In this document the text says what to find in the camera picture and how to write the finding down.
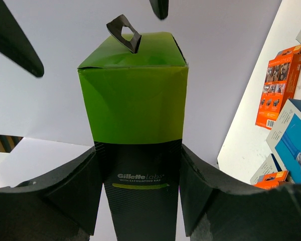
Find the orange styler box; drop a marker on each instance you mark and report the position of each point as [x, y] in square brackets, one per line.
[279, 85]
[272, 180]

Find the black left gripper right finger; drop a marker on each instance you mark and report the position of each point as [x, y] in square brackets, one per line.
[217, 206]

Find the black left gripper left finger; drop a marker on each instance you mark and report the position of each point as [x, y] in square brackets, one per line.
[59, 205]

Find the orange styler box left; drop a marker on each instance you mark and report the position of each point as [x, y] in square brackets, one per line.
[272, 180]

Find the Harry's razor box middle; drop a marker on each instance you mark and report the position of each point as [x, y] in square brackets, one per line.
[284, 139]

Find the black green GilletteLabs box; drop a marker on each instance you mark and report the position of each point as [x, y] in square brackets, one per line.
[134, 89]

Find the orange styler box back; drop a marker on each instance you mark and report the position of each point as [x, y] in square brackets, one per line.
[279, 85]

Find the Harry's razor box left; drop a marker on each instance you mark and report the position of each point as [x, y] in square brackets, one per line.
[270, 165]

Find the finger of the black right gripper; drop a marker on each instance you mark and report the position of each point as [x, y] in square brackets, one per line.
[160, 8]
[15, 45]

